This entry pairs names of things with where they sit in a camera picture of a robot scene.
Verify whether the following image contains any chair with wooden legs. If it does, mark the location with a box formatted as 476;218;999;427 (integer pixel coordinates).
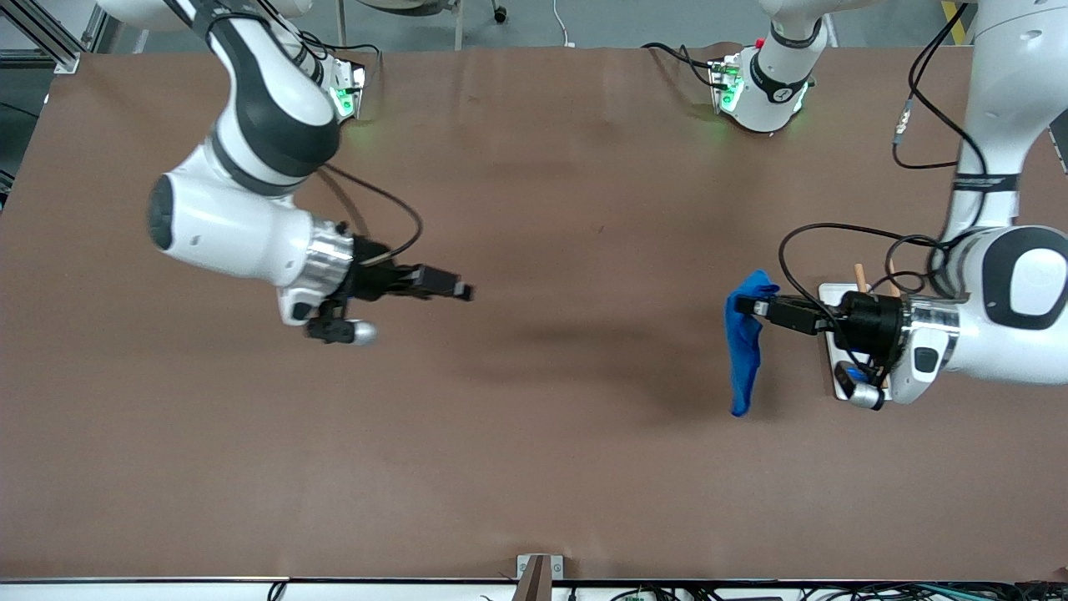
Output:
336;0;466;51

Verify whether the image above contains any black right base cable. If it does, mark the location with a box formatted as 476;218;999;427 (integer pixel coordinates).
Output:
300;32;380;84

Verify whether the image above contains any brown table cover sheet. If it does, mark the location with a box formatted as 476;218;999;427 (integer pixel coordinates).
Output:
0;43;1068;583

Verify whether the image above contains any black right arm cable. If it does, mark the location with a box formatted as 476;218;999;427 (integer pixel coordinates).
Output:
321;163;424;268

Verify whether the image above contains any blue towel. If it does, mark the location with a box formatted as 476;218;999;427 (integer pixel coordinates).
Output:
724;269;782;417

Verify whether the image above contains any white rack with wooden bars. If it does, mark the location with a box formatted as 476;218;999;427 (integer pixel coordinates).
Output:
818;257;904;402

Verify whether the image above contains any grey metal bracket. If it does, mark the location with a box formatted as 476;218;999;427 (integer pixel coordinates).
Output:
516;554;565;581

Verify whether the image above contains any black base cable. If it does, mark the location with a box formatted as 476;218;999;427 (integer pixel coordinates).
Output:
300;32;380;84
641;42;735;88

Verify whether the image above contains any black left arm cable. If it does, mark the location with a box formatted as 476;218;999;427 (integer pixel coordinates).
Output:
778;0;990;335

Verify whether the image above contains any dark camera post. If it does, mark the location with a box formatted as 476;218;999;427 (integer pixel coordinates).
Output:
511;556;553;601

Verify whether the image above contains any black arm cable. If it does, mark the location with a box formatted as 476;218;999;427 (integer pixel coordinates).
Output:
321;163;424;268
778;0;990;335

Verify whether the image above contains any black left base cable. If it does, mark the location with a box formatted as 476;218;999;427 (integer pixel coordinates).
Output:
641;42;735;88

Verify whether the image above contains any aluminium frame post with bracket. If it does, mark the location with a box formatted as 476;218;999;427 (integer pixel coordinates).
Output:
0;0;81;74

